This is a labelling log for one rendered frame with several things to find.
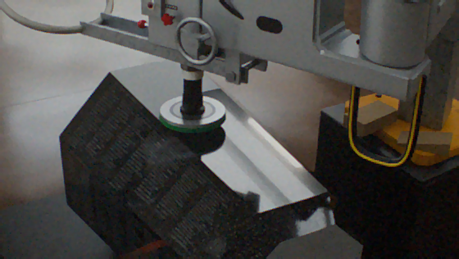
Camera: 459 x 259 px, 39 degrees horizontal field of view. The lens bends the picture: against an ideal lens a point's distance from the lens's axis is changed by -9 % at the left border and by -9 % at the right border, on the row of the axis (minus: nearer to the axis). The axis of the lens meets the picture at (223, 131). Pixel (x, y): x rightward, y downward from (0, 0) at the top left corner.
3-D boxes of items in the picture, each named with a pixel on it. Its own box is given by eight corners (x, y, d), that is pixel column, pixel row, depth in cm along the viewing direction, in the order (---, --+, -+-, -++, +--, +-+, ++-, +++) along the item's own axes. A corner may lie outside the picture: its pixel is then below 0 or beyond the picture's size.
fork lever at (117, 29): (272, 67, 221) (273, 52, 219) (239, 88, 207) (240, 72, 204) (108, 20, 253) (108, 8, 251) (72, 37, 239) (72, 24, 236)
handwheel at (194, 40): (234, 61, 208) (234, 14, 200) (214, 72, 200) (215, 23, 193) (192, 50, 215) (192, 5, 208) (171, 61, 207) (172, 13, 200)
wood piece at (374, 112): (376, 112, 258) (377, 99, 256) (396, 121, 251) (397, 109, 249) (342, 126, 247) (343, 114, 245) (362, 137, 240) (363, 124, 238)
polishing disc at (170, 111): (147, 118, 230) (147, 115, 229) (180, 93, 247) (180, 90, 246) (205, 134, 222) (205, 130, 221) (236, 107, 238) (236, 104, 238)
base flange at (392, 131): (422, 88, 289) (423, 78, 286) (502, 137, 252) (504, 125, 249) (338, 111, 266) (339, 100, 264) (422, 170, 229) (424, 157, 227)
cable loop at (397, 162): (412, 174, 197) (428, 74, 182) (408, 179, 195) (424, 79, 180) (345, 152, 208) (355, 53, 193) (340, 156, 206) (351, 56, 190)
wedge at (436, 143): (450, 144, 237) (452, 132, 235) (447, 156, 229) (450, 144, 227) (400, 133, 244) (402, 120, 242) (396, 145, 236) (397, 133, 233)
